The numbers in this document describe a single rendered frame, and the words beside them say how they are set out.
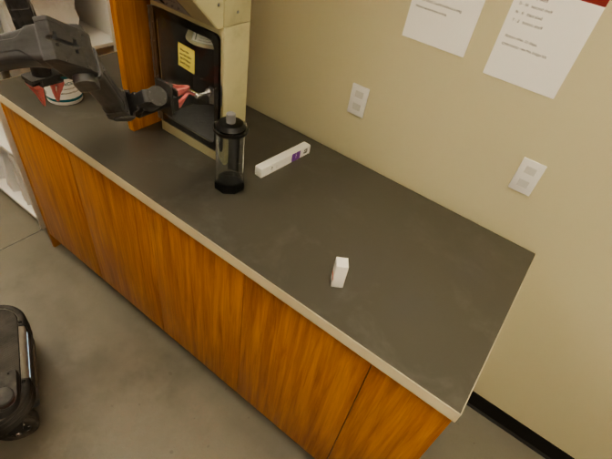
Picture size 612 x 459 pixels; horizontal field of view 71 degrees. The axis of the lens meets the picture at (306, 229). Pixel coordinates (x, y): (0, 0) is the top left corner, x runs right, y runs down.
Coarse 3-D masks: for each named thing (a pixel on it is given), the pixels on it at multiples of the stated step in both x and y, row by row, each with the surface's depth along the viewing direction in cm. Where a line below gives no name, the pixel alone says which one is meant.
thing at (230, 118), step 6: (228, 114) 127; (234, 114) 128; (222, 120) 130; (228, 120) 128; (234, 120) 129; (240, 120) 131; (216, 126) 129; (222, 126) 128; (228, 126) 128; (234, 126) 128; (240, 126) 129; (228, 132) 127; (234, 132) 128; (240, 132) 129
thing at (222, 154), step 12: (216, 120) 132; (216, 144) 133; (228, 144) 130; (240, 144) 132; (216, 156) 136; (228, 156) 133; (240, 156) 135; (216, 168) 139; (228, 168) 136; (240, 168) 138; (228, 180) 139; (240, 180) 142
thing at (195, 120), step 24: (168, 24) 133; (192, 24) 127; (168, 48) 139; (192, 48) 132; (216, 48) 126; (168, 72) 145; (216, 72) 131; (216, 96) 136; (168, 120) 158; (192, 120) 150
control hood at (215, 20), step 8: (184, 0) 113; (192, 0) 109; (200, 0) 111; (208, 0) 113; (216, 0) 115; (184, 8) 120; (192, 8) 116; (200, 8) 113; (208, 8) 114; (216, 8) 117; (192, 16) 123; (200, 16) 118; (208, 16) 116; (216, 16) 118; (208, 24) 121; (216, 24) 119
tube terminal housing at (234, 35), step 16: (224, 0) 118; (240, 0) 122; (224, 16) 120; (240, 16) 125; (224, 32) 123; (240, 32) 129; (224, 48) 126; (240, 48) 132; (224, 64) 130; (240, 64) 135; (224, 80) 133; (240, 80) 139; (224, 96) 137; (240, 96) 143; (224, 112) 141; (240, 112) 148; (176, 128) 160; (192, 144) 159
